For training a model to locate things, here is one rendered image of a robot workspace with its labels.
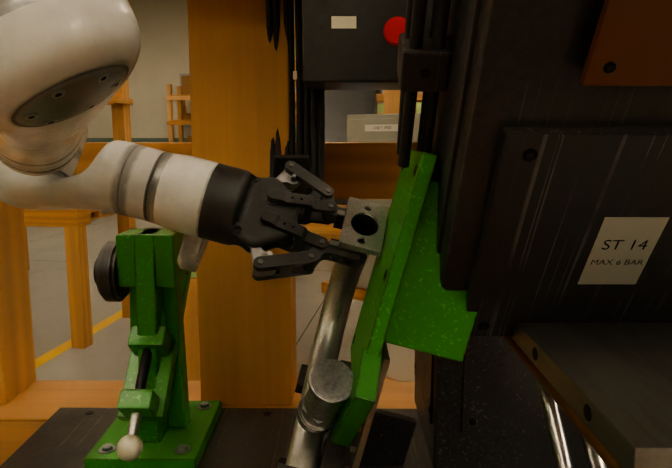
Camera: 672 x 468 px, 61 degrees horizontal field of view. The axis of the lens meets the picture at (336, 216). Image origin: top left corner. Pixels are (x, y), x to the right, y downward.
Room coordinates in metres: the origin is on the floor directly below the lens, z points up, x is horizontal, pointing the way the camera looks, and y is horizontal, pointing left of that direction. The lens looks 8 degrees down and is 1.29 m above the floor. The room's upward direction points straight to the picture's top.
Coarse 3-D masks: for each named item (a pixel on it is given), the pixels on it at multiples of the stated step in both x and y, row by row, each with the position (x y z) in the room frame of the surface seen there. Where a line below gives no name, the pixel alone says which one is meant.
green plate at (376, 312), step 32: (416, 160) 0.47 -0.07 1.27; (416, 192) 0.45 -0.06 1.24; (416, 224) 0.45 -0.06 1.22; (384, 256) 0.50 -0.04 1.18; (416, 256) 0.46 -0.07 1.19; (384, 288) 0.45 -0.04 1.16; (416, 288) 0.46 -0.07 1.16; (384, 320) 0.45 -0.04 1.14; (416, 320) 0.46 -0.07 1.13; (448, 320) 0.46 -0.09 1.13; (352, 352) 0.53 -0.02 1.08; (448, 352) 0.46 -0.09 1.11
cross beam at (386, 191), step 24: (96, 144) 0.91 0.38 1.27; (144, 144) 0.91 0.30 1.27; (168, 144) 0.91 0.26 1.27; (336, 144) 0.91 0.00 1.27; (360, 144) 0.91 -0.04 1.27; (384, 144) 0.91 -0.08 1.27; (336, 168) 0.91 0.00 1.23; (360, 168) 0.91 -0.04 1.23; (384, 168) 0.91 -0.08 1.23; (336, 192) 0.91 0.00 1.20; (360, 192) 0.91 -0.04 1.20; (384, 192) 0.91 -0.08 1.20
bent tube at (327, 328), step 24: (360, 216) 0.55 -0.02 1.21; (384, 216) 0.54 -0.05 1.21; (360, 240) 0.53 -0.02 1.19; (336, 264) 0.58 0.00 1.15; (336, 288) 0.59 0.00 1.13; (336, 312) 0.59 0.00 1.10; (336, 336) 0.59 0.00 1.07; (312, 360) 0.57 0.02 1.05; (288, 456) 0.50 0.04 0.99; (312, 456) 0.49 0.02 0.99
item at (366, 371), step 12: (360, 360) 0.44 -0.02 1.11; (372, 360) 0.44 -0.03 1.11; (360, 372) 0.43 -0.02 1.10; (372, 372) 0.43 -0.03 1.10; (360, 384) 0.42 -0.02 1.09; (372, 384) 0.43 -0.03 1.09; (360, 396) 0.42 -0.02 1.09; (372, 396) 0.42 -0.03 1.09; (348, 408) 0.43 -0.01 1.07; (360, 408) 0.43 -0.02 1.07; (336, 420) 0.48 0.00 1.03; (348, 420) 0.44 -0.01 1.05; (360, 420) 0.44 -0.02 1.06; (336, 432) 0.46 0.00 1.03; (348, 432) 0.46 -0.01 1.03; (348, 444) 0.48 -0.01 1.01
